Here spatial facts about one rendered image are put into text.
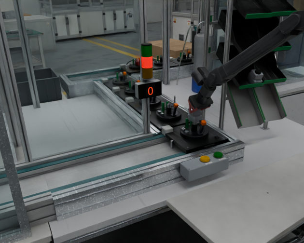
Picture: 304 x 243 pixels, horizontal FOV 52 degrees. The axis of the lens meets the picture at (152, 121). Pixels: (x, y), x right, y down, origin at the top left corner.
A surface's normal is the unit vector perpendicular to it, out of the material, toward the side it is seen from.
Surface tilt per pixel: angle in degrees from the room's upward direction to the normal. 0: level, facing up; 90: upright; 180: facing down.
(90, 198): 90
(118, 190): 90
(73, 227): 0
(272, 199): 0
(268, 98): 45
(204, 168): 90
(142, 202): 0
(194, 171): 90
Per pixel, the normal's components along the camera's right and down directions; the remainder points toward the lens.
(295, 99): 0.44, 0.36
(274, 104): 0.18, -0.36
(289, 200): -0.03, -0.91
